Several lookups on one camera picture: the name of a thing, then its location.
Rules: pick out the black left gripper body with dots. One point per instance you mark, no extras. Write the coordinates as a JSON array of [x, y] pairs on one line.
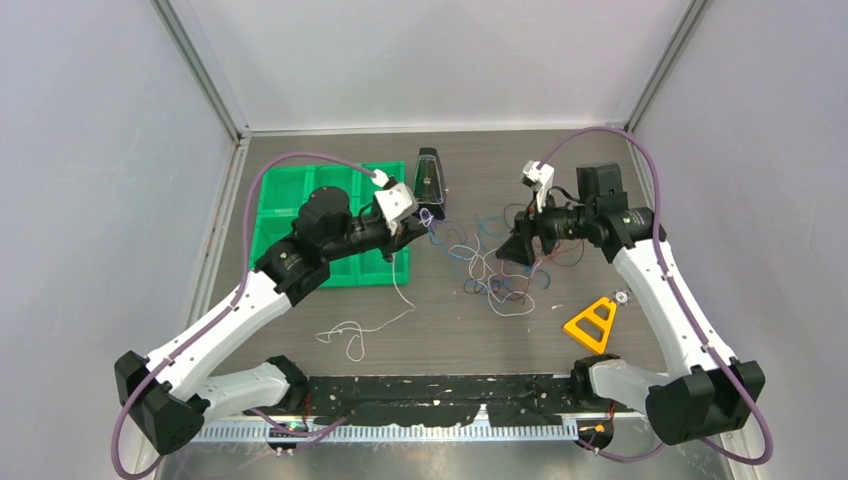
[[365, 234]]

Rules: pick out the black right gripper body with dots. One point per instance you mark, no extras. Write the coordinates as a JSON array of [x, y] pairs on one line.
[[558, 223]]

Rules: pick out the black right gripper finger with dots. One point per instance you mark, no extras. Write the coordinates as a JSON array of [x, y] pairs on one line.
[[523, 223], [518, 248]]

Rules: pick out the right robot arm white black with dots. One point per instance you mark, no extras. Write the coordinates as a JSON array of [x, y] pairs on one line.
[[706, 390]]

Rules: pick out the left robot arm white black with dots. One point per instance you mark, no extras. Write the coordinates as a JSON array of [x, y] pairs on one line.
[[171, 393]]

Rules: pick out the green bin back right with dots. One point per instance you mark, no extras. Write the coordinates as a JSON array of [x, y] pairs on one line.
[[367, 187]]

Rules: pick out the black metronome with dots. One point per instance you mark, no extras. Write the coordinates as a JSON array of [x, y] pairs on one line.
[[429, 186]]

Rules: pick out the yellow triangle block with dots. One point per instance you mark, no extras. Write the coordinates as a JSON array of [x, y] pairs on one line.
[[592, 327]]

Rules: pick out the green bin back left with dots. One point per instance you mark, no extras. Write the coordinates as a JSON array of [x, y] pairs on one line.
[[285, 189]]

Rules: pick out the small round silver part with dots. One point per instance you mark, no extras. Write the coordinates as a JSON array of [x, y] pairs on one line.
[[622, 297]]

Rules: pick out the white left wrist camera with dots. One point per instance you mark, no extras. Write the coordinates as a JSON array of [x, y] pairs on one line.
[[395, 200]]

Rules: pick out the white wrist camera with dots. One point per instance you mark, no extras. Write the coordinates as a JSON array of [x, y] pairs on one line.
[[395, 200], [539, 178]]

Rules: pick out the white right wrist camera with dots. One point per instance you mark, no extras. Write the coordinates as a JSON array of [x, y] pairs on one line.
[[539, 178]]

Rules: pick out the aluminium corner post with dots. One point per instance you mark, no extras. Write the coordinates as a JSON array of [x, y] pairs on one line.
[[181, 23]]

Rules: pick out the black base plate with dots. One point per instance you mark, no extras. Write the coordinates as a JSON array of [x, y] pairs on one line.
[[445, 400]]

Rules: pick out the aluminium rail front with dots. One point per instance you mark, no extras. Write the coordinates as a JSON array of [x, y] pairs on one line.
[[275, 425]]

